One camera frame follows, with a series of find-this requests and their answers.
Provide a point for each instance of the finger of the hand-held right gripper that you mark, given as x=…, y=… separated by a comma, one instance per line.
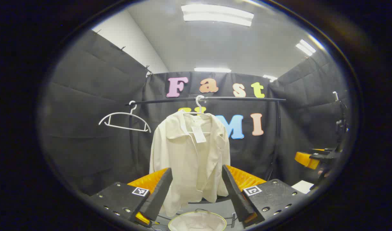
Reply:
x=306, y=159

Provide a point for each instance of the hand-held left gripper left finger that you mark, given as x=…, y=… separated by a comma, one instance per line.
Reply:
x=159, y=192

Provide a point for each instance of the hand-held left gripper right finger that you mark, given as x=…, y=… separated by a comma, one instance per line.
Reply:
x=236, y=192

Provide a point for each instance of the cream shirt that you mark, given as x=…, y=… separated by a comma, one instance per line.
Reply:
x=183, y=154

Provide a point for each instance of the white mesh laundry hamper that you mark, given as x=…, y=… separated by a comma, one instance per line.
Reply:
x=196, y=223

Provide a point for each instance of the white plastic hanger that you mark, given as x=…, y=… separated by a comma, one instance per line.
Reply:
x=132, y=113
x=199, y=106

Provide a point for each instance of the black clothes rack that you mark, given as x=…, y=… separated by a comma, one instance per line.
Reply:
x=241, y=98

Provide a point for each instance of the white paper sheet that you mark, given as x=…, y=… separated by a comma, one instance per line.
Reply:
x=302, y=187

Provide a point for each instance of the ceiling light panel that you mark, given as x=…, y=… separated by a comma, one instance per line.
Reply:
x=269, y=77
x=212, y=70
x=305, y=47
x=217, y=14

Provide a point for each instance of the black backdrop cloth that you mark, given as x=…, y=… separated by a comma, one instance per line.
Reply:
x=87, y=96

